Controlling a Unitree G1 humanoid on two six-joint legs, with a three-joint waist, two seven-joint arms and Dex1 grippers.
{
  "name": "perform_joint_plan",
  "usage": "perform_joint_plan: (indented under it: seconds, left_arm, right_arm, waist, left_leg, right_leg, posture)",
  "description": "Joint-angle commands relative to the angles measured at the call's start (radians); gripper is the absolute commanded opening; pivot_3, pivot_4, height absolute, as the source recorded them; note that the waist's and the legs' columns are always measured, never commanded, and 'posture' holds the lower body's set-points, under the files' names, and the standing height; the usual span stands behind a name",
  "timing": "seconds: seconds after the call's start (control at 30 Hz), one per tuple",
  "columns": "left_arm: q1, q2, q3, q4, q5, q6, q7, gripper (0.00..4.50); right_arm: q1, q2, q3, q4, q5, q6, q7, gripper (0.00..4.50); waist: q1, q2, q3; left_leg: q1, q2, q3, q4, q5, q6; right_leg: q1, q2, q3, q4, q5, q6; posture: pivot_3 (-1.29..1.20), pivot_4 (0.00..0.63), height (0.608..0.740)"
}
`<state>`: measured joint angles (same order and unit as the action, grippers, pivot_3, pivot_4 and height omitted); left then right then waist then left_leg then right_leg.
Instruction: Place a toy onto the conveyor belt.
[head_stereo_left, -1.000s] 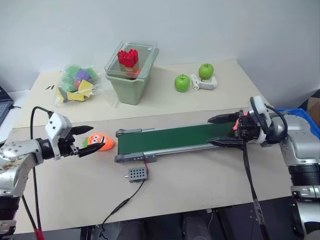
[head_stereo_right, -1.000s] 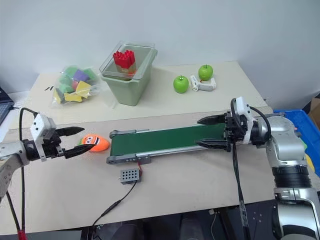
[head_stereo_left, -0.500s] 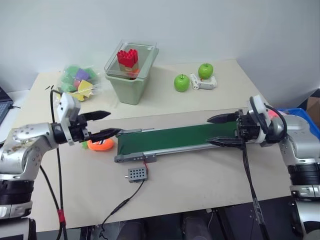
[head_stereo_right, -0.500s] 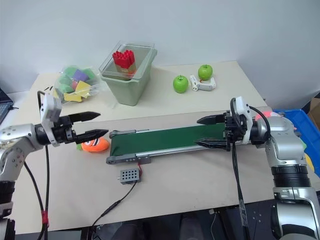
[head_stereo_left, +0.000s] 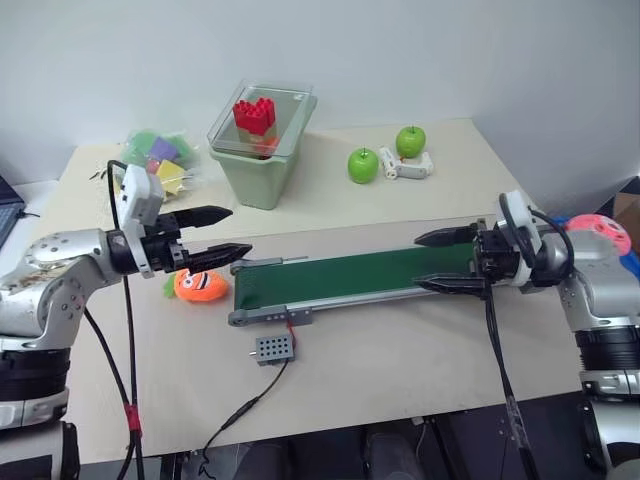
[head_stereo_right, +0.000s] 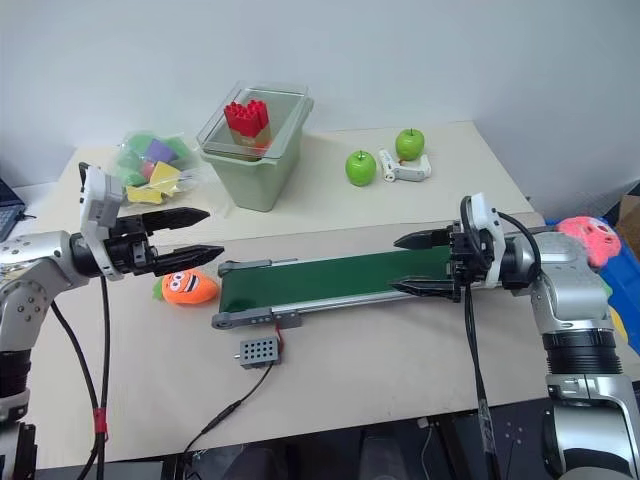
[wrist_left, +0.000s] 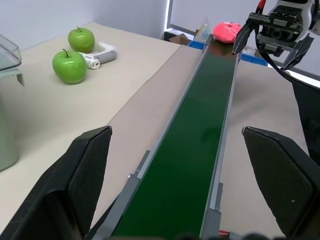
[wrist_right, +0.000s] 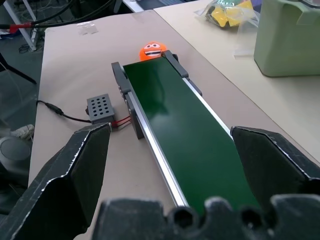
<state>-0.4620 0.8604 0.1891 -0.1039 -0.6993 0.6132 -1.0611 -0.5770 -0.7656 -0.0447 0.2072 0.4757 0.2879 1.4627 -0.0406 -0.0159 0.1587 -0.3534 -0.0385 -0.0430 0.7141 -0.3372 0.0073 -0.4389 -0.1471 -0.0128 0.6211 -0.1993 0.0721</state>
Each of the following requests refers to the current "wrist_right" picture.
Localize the red and black cable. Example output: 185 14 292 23
0 0 121 33

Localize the grey perforated control box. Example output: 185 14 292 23
85 93 116 125

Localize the red wire pair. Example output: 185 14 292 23
111 117 132 130

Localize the white metal frame leg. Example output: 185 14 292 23
4 0 41 52

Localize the white crumpled cloth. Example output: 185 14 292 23
11 124 35 140

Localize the green conveyor belt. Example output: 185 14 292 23
111 50 262 219

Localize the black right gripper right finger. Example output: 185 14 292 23
229 126 320 216

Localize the orange smiley face ball toy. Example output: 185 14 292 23
138 41 168 63

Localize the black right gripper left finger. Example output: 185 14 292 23
0 122 112 240

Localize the black power cable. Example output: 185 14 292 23
36 100 93 124

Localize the pale green plastic container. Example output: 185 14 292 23
253 0 320 78

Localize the clear bag of yellow toys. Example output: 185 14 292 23
194 0 262 30

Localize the clear tape patch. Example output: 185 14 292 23
76 21 100 36

